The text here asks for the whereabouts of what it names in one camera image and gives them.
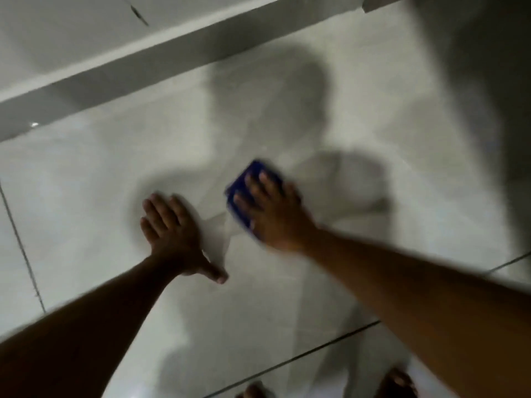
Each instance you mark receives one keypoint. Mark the person's left hand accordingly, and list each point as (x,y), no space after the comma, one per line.
(178,242)

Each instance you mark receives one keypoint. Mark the person's right hand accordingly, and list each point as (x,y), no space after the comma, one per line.
(280,219)

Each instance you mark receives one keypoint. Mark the person's left little finger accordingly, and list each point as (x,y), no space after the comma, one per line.
(148,232)

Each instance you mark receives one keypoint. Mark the person's left middle finger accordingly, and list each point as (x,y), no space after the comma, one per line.
(164,209)

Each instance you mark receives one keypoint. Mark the person's right fingers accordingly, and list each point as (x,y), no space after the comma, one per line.
(261,190)

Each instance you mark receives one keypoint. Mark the person's left thumb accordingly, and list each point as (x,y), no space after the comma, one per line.
(213,273)

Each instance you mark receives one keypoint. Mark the blue scrubbing sponge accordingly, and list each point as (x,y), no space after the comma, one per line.
(238,194)

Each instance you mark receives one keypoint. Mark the person's left forearm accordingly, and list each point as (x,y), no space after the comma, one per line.
(79,331)

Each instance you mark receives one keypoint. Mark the person's right forearm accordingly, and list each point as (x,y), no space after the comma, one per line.
(427,319)

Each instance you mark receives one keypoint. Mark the person's left foot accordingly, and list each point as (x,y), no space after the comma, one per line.
(255,390)

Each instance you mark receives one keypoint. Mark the person's foot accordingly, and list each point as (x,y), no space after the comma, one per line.
(396,383)
(255,390)

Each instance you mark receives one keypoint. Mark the person's right foot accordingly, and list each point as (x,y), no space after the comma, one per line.
(396,383)

